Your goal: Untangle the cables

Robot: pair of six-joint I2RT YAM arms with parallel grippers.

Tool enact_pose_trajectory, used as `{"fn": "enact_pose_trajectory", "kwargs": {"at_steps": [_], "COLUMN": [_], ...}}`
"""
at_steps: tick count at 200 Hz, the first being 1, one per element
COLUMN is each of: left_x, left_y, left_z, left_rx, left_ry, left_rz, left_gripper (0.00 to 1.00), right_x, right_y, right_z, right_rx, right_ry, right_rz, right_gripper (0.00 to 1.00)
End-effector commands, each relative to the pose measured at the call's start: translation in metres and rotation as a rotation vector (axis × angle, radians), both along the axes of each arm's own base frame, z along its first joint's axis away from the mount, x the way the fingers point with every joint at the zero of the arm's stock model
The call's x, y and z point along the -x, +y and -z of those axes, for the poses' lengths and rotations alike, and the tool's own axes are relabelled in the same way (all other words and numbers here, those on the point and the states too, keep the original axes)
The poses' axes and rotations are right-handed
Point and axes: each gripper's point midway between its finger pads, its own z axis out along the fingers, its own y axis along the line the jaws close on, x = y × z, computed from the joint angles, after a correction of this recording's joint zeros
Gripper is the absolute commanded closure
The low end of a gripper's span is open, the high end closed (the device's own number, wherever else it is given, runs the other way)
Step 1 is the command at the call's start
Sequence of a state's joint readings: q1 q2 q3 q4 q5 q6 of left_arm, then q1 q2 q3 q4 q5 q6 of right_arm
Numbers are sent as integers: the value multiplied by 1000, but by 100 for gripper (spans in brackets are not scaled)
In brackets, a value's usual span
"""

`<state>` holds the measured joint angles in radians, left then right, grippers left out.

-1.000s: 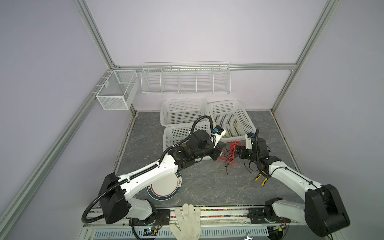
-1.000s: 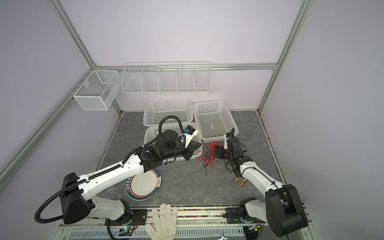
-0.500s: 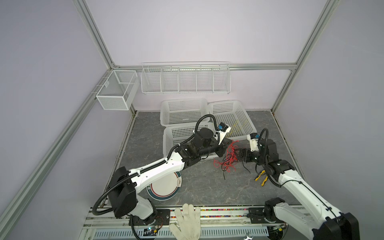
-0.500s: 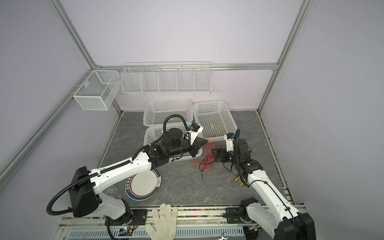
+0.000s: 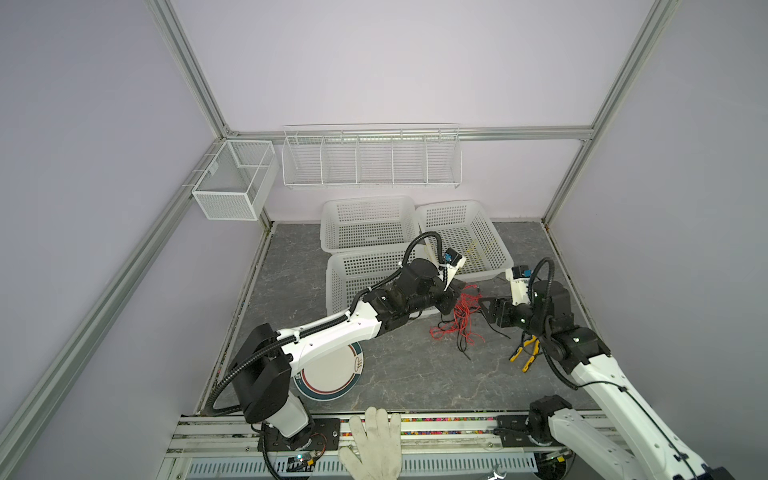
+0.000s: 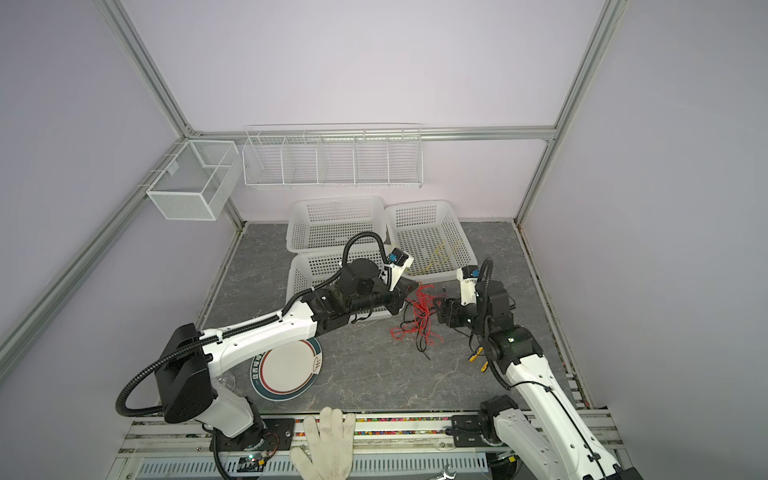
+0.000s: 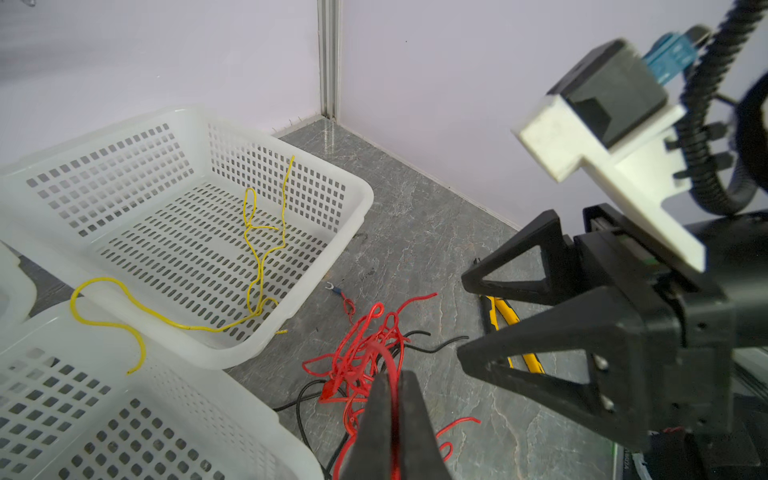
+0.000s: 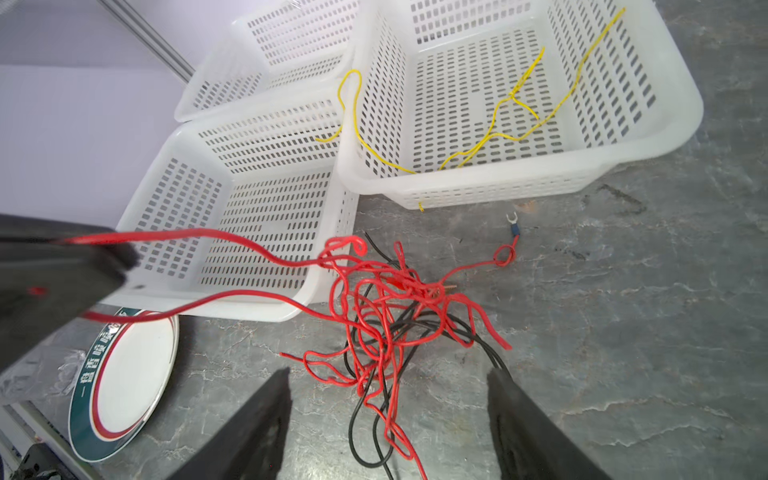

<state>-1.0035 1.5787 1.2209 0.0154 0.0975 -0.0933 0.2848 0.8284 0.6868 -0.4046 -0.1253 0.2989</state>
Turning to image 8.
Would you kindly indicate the back left white basket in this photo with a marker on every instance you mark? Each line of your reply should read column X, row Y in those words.
column 284, row 45

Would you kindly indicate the white plate green rim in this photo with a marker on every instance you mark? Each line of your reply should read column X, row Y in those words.
column 120, row 383

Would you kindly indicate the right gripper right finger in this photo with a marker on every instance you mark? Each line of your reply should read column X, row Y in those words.
column 527, row 443

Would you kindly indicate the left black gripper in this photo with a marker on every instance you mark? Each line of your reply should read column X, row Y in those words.
column 46, row 283

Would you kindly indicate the back right white basket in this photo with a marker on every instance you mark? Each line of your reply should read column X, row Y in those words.
column 461, row 102

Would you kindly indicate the clear glass cup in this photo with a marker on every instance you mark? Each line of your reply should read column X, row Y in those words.
column 47, row 372

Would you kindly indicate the front white plastic basket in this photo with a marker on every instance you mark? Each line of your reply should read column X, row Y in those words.
column 264, row 171

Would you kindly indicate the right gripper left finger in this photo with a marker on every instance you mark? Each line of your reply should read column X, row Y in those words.
column 251, row 444

